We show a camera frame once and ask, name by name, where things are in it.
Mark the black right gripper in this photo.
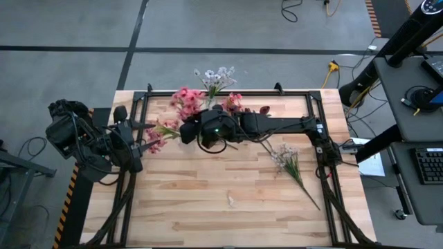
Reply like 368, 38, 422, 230
179, 108, 244, 150

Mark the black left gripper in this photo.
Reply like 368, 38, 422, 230
108, 105, 161, 174

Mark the white artificial flower bunch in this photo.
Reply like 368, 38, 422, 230
193, 66, 239, 100
270, 143, 321, 211

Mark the grey metal stand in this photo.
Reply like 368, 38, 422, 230
0, 138, 57, 249

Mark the white paper sheet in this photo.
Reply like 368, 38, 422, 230
351, 137, 386, 177

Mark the grey desk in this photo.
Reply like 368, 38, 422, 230
389, 140, 443, 226
372, 55, 443, 143

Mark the black pole on desk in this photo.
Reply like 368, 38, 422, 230
386, 26, 443, 68

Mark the dark floor mat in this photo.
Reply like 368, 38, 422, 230
372, 0, 413, 37

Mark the black tower fan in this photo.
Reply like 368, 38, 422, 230
338, 0, 443, 107

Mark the black keyboard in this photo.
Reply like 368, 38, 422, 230
414, 147, 443, 185

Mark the black laptop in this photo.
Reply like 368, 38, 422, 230
421, 55, 443, 84

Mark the black metal table frame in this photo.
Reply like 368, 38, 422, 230
79, 82, 378, 249

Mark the black floor cable loop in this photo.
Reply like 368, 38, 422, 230
17, 136, 48, 160

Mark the yellow plug with cable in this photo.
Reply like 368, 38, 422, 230
321, 60, 340, 89

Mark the yellow floor cable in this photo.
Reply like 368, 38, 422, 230
323, 0, 342, 17

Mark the black round device with cable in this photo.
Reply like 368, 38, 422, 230
403, 85, 442, 113

